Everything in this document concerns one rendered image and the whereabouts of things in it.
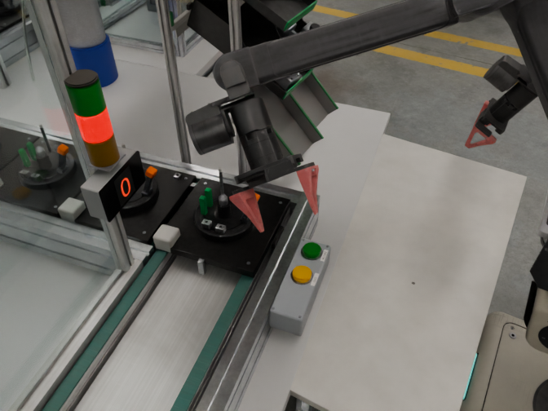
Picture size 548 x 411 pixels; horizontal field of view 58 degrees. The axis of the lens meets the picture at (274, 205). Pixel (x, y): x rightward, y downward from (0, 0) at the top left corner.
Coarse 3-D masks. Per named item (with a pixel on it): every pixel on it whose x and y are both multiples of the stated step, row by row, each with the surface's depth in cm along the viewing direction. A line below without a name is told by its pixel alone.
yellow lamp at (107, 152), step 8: (112, 136) 82; (88, 144) 81; (96, 144) 80; (104, 144) 81; (112, 144) 82; (88, 152) 82; (96, 152) 81; (104, 152) 82; (112, 152) 83; (96, 160) 83; (104, 160) 83; (112, 160) 84
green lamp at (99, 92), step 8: (72, 88) 73; (80, 88) 73; (88, 88) 74; (96, 88) 75; (72, 96) 75; (80, 96) 74; (88, 96) 75; (96, 96) 75; (72, 104) 76; (80, 104) 75; (88, 104) 75; (96, 104) 76; (104, 104) 78; (80, 112) 76; (88, 112) 76; (96, 112) 77
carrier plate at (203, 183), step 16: (192, 192) 122; (224, 192) 122; (256, 192) 122; (192, 208) 118; (272, 208) 118; (288, 208) 120; (176, 224) 114; (192, 224) 114; (272, 224) 114; (192, 240) 111; (208, 240) 111; (240, 240) 111; (256, 240) 111; (272, 240) 113; (192, 256) 108; (208, 256) 107; (224, 256) 107; (240, 256) 107; (256, 256) 107; (240, 272) 106; (256, 272) 106
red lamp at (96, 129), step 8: (104, 112) 78; (80, 120) 77; (88, 120) 77; (96, 120) 78; (104, 120) 79; (80, 128) 79; (88, 128) 78; (96, 128) 78; (104, 128) 79; (112, 128) 82; (88, 136) 79; (96, 136) 79; (104, 136) 80
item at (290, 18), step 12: (252, 0) 101; (264, 0) 104; (276, 0) 106; (288, 0) 107; (300, 0) 109; (312, 0) 108; (264, 12) 101; (276, 12) 103; (288, 12) 105; (300, 12) 103; (276, 24) 101; (288, 24) 100
